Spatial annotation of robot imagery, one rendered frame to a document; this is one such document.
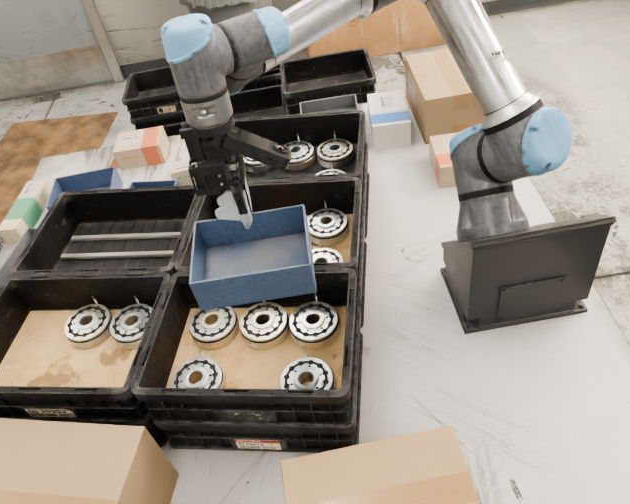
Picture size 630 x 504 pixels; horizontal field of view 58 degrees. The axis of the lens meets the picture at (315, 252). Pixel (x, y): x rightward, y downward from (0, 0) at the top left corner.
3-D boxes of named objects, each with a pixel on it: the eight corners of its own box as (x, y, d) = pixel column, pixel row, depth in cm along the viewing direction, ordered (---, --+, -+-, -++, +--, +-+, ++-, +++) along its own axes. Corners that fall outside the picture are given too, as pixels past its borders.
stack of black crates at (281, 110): (295, 144, 290) (283, 83, 266) (299, 179, 268) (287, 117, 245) (218, 156, 291) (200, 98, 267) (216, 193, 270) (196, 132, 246)
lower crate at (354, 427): (364, 333, 132) (360, 301, 124) (359, 457, 111) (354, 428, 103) (201, 334, 138) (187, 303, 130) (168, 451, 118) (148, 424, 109)
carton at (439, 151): (429, 156, 176) (429, 136, 171) (467, 151, 175) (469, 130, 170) (439, 188, 165) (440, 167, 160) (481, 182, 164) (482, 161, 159)
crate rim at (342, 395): (357, 274, 118) (356, 267, 116) (350, 404, 97) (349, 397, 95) (175, 278, 124) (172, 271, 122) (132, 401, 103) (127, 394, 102)
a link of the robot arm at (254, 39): (255, 24, 96) (198, 44, 92) (278, -7, 86) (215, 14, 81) (276, 68, 97) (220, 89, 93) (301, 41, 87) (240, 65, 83)
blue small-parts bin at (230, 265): (309, 231, 105) (304, 203, 100) (317, 292, 95) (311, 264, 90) (204, 248, 106) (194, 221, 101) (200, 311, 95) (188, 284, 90)
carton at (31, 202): (25, 243, 173) (15, 229, 169) (7, 244, 174) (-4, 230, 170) (53, 193, 190) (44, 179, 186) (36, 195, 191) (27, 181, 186)
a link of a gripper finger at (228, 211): (222, 231, 103) (209, 187, 97) (254, 226, 102) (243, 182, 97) (221, 241, 100) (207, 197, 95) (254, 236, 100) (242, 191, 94)
